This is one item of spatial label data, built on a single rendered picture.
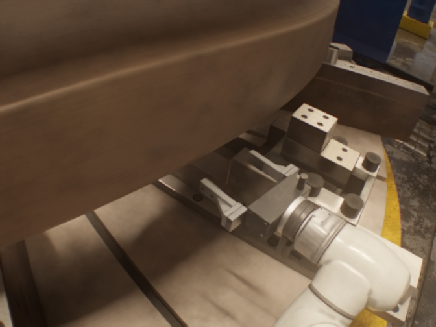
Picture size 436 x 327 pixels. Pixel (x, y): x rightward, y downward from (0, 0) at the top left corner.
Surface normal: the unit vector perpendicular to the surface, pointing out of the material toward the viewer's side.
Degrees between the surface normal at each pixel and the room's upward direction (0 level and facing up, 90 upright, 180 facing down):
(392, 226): 0
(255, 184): 90
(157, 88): 90
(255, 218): 90
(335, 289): 49
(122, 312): 0
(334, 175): 90
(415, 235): 0
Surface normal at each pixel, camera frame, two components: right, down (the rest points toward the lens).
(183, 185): 0.11, -0.76
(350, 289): -0.40, -0.14
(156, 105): 0.67, 0.54
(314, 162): -0.57, 0.48
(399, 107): -0.22, 0.62
